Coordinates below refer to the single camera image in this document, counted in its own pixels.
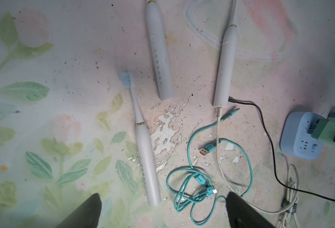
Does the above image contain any blue power strip cube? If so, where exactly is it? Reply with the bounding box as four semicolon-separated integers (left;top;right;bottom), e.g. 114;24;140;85
280;112;324;160

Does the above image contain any black cable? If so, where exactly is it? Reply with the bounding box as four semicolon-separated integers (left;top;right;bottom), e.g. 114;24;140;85
228;96;335;204

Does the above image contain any green plug adapter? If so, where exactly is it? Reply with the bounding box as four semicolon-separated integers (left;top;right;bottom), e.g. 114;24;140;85
311;119;335;145

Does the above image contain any white charging cable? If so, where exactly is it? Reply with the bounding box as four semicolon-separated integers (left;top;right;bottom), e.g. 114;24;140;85
215;107;301;228

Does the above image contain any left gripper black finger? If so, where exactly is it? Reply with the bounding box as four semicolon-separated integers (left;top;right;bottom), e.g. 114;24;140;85
56;193;102;228

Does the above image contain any white electric toothbrush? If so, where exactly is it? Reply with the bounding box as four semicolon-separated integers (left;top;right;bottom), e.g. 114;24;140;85
146;1;174;101
213;1;238;108
121;73;161;207

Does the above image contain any teal coiled charging cable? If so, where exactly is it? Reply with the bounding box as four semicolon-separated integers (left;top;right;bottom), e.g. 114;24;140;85
166;107;254;226

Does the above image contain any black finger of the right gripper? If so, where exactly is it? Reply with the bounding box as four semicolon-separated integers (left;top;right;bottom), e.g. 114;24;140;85
226;192;274;228

